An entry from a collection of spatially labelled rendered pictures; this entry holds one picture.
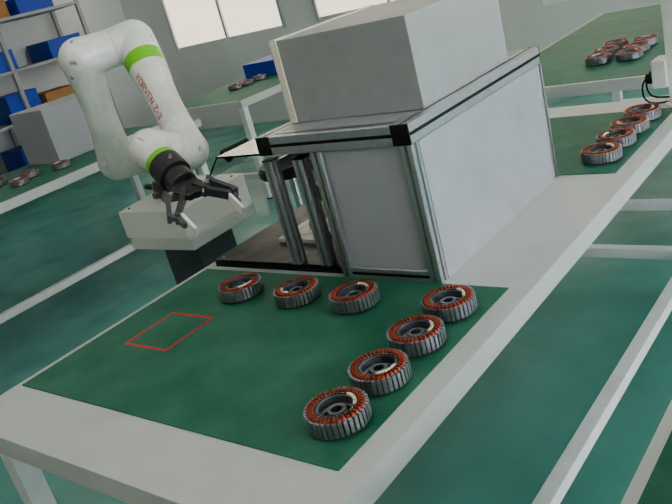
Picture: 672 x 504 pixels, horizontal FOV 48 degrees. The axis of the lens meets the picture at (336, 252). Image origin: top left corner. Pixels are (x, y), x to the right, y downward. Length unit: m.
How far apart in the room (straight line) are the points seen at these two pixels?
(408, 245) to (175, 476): 0.73
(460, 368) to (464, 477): 1.00
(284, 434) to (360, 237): 0.62
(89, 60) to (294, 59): 0.74
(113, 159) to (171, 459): 1.41
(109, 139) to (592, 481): 1.76
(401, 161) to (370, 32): 0.29
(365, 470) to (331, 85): 0.95
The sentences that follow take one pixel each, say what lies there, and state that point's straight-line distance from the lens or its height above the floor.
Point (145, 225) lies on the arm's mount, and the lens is 2.69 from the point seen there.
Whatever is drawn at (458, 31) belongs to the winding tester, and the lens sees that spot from 1.84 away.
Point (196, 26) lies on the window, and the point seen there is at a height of 1.19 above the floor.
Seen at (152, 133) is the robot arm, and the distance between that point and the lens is 2.07.
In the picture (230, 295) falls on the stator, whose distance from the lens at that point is 1.88.
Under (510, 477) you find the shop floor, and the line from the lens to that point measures 2.31.
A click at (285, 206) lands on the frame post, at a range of 1.91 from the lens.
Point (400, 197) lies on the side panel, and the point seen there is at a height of 0.95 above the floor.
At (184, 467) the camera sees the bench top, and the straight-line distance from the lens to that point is 1.34.
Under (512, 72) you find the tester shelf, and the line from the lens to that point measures 2.02.
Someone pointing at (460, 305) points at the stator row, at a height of 0.78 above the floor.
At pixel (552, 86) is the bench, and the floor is 0.75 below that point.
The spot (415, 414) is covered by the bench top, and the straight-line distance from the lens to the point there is 1.28.
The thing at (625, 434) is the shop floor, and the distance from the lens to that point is 2.42.
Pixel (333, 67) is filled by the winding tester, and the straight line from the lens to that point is 1.79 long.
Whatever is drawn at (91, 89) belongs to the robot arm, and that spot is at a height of 1.29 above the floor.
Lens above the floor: 1.45
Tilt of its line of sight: 20 degrees down
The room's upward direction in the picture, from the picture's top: 15 degrees counter-clockwise
